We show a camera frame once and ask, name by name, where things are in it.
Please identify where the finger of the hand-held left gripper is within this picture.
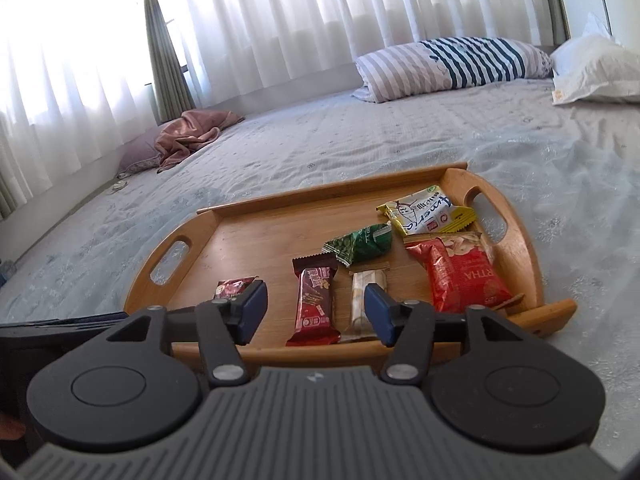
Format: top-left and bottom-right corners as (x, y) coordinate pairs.
(0, 312), (132, 336)

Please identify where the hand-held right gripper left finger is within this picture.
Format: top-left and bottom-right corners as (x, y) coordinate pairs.
(102, 280), (269, 388)

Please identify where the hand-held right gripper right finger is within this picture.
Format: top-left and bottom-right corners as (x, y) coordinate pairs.
(364, 282), (526, 387)

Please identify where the clear cream biscuit packet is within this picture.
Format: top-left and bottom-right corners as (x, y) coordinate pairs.
(341, 269), (388, 343)

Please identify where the red coffee candy packet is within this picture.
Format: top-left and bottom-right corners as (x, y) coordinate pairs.
(214, 276), (261, 302)

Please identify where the red chocolate bar packet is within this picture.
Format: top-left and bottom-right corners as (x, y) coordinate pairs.
(286, 255), (342, 347)

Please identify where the wooden tray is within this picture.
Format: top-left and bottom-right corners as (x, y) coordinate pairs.
(123, 161), (577, 376)

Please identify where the green pea packet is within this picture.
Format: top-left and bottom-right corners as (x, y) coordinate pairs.
(322, 224), (393, 267)

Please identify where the red nut packet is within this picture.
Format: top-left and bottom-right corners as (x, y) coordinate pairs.
(404, 232), (526, 315)

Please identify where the yellow snack packet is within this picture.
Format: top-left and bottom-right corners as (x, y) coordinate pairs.
(376, 186), (477, 237)

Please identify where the person's left hand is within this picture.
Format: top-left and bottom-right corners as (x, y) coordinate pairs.
(0, 416), (26, 441)

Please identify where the grey patterned bed sheet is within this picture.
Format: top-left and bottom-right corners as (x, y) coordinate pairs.
(0, 77), (640, 311)

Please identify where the pink cloth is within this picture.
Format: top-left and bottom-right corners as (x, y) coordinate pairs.
(155, 108), (246, 173)

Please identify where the purple pillow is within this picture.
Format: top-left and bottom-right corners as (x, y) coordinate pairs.
(117, 122), (166, 173)

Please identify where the striped pillow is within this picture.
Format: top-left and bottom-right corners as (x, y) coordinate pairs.
(351, 36), (555, 104)

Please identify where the green curtain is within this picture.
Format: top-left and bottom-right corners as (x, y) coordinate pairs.
(537, 0), (571, 43)
(135, 0), (197, 123)

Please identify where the white sheer curtain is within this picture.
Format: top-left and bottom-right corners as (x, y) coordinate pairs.
(0, 0), (556, 211)

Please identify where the white pillow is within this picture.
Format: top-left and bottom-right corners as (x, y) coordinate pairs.
(549, 12), (640, 107)

